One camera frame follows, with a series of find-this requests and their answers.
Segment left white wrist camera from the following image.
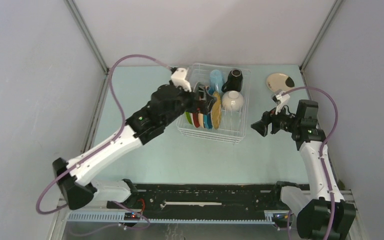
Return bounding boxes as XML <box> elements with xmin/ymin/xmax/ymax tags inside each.
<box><xmin>170</xmin><ymin>67</ymin><xmax>192</xmax><ymax>92</ymax></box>

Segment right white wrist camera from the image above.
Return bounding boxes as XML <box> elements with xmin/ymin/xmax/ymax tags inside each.
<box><xmin>271</xmin><ymin>90</ymin><xmax>290</xmax><ymax>115</ymax></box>

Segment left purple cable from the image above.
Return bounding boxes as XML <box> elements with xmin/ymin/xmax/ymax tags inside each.
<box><xmin>35</xmin><ymin>54</ymin><xmax>176</xmax><ymax>215</ymax></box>

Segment blue polka dot plate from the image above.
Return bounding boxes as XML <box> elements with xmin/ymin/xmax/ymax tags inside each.
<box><xmin>203</xmin><ymin>114</ymin><xmax>213</xmax><ymax>129</ymax></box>

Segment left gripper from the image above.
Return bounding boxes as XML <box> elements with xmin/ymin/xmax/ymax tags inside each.
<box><xmin>161</xmin><ymin>80</ymin><xmax>215</xmax><ymax>127</ymax></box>

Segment light blue cup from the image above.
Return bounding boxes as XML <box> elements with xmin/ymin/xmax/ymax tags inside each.
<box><xmin>209</xmin><ymin>69</ymin><xmax>225</xmax><ymax>96</ymax></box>

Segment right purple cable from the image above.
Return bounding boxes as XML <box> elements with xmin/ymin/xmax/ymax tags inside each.
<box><xmin>278</xmin><ymin>86</ymin><xmax>339</xmax><ymax>240</ymax></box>

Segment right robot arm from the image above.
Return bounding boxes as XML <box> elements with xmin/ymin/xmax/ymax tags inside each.
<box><xmin>251</xmin><ymin>99</ymin><xmax>356</xmax><ymax>240</ymax></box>

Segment purple cable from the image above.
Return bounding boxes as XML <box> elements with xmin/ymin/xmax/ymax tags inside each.
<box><xmin>278</xmin><ymin>86</ymin><xmax>339</xmax><ymax>240</ymax></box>
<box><xmin>35</xmin><ymin>54</ymin><xmax>176</xmax><ymax>215</ymax></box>

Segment small circuit board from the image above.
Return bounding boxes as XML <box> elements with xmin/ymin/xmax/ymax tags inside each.
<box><xmin>123</xmin><ymin>212</ymin><xmax>141</xmax><ymax>221</ymax></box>

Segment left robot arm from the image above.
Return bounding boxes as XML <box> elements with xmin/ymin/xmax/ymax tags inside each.
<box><xmin>52</xmin><ymin>84</ymin><xmax>217</xmax><ymax>210</ymax></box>

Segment beige plate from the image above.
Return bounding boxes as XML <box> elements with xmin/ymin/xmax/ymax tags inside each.
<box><xmin>198</xmin><ymin>113</ymin><xmax>205</xmax><ymax>128</ymax></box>

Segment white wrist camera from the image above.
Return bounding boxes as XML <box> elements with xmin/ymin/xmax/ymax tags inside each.
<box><xmin>170</xmin><ymin>67</ymin><xmax>192</xmax><ymax>92</ymax></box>
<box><xmin>271</xmin><ymin>90</ymin><xmax>290</xmax><ymax>115</ymax></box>

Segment green plate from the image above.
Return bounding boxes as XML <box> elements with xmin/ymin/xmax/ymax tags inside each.
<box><xmin>185</xmin><ymin>112</ymin><xmax>194</xmax><ymax>125</ymax></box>

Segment white ribbed bowl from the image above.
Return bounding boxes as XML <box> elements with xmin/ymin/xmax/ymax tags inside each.
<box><xmin>221</xmin><ymin>90</ymin><xmax>245</xmax><ymax>112</ymax></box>

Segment cream plate with black spot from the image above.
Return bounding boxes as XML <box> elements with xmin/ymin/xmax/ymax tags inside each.
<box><xmin>266</xmin><ymin>73</ymin><xmax>295</xmax><ymax>93</ymax></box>

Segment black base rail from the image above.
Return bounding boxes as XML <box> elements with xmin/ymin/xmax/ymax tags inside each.
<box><xmin>122</xmin><ymin>181</ymin><xmax>289</xmax><ymax>221</ymax></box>

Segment yellow woven plate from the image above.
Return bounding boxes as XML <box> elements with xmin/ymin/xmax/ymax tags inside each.
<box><xmin>210</xmin><ymin>91</ymin><xmax>222</xmax><ymax>129</ymax></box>

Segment white wire dish rack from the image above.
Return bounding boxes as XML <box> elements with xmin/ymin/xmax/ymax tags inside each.
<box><xmin>176</xmin><ymin>63</ymin><xmax>251</xmax><ymax>143</ymax></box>

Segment black mug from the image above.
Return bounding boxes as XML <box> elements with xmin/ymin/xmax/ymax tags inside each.
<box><xmin>221</xmin><ymin>69</ymin><xmax>243</xmax><ymax>93</ymax></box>

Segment aluminium frame rail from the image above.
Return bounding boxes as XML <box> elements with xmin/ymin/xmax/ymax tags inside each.
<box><xmin>56</xmin><ymin>188</ymin><xmax>359</xmax><ymax>225</ymax></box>

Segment red plate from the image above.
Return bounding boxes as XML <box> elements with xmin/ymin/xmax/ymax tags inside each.
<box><xmin>192</xmin><ymin>112</ymin><xmax>201</xmax><ymax>128</ymax></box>

